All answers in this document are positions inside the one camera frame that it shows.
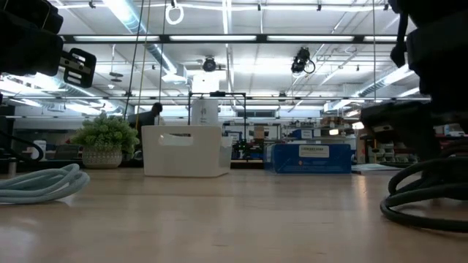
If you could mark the white plastic basket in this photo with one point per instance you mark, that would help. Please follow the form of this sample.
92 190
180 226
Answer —
183 160

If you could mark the blue controller box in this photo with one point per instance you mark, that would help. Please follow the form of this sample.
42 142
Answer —
285 160

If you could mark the green potted plant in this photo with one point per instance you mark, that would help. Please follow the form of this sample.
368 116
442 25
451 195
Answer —
104 135

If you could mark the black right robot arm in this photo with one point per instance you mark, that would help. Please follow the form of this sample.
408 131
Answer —
438 55

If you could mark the round black overhead camera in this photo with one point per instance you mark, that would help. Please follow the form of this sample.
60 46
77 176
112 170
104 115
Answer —
209 65

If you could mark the small white container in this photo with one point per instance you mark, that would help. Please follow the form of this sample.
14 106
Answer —
39 149

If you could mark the white cylindrical container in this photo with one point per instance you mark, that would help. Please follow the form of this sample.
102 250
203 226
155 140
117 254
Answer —
204 111

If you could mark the black aluminium rig frame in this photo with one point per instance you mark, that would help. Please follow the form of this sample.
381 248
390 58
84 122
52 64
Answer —
261 38

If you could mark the dark computer monitor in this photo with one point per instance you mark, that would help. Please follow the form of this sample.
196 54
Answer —
140 120

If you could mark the black hanging device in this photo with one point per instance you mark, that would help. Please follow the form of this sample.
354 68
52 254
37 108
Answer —
300 60

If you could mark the person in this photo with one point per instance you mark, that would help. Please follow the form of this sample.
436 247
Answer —
157 107

